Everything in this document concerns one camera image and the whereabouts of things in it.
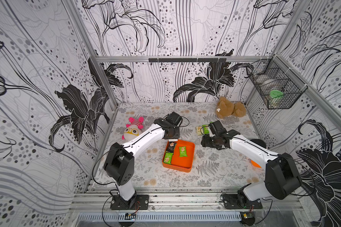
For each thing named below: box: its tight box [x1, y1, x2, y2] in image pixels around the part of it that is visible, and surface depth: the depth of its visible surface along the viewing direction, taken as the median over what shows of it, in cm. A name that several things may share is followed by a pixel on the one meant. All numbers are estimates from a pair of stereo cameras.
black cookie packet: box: [166, 141, 177, 153], surface depth 92 cm
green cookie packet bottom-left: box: [163, 152, 174, 165], surface depth 88 cm
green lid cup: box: [268, 89, 285, 107], surface depth 80 cm
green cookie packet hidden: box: [179, 146, 188, 158], surface depth 92 cm
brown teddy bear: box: [215, 96, 247, 119], surface depth 106 cm
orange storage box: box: [161, 139, 196, 173], surface depth 88 cm
